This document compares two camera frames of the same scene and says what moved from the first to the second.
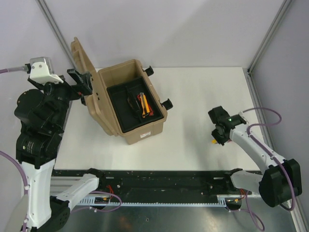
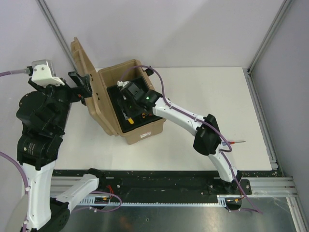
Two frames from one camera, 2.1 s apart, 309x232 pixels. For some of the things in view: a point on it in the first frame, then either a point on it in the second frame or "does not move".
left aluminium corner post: x=44 y=7 does not move
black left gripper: x=84 y=86 does not move
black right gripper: x=218 y=139 → x=123 y=103
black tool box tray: x=124 y=99 does not move
